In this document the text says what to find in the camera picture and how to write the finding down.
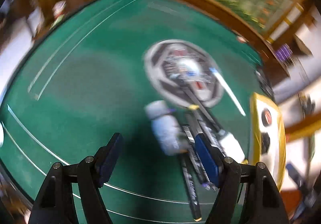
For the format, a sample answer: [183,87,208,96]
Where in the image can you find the white bottle red label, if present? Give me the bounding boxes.
[219,132,245,163]

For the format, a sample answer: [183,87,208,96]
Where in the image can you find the black tape roll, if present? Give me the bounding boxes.
[261,108,272,127]

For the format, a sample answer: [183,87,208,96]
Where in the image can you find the black marker yellow ends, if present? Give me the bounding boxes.
[177,78,227,136]

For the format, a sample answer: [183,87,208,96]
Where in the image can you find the white bottle QR label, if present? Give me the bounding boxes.
[144,100,189,156]

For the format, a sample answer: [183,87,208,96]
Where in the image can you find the black marker tan band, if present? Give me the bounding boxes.
[179,154,202,222]

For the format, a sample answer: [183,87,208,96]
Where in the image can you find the black marker grey cap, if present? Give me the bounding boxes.
[186,104,219,146]

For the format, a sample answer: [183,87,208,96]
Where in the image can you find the gold lined white tray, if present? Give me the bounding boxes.
[249,93,286,189]

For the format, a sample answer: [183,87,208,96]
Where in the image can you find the purple bottles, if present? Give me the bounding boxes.
[275,44,293,62]

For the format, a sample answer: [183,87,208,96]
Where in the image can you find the round table control panel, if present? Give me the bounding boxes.
[144,39,224,108]

